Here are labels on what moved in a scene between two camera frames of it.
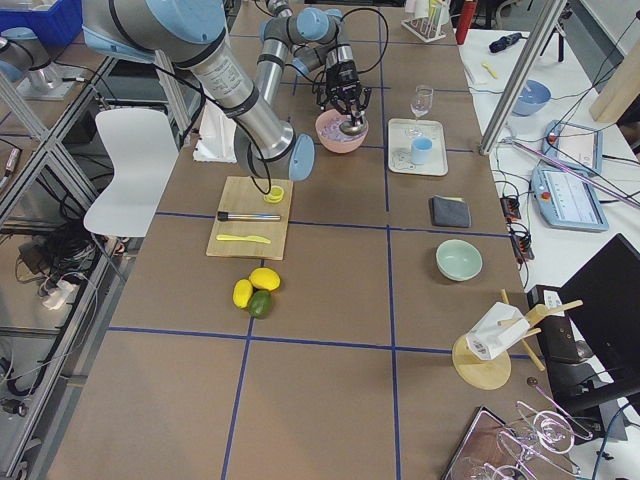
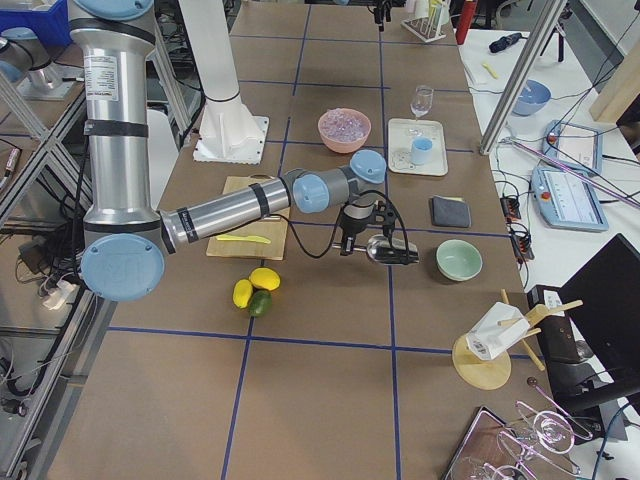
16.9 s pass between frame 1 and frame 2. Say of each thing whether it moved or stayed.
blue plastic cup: stayed
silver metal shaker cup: moved
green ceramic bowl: stayed
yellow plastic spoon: stayed
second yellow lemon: stayed
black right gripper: moved
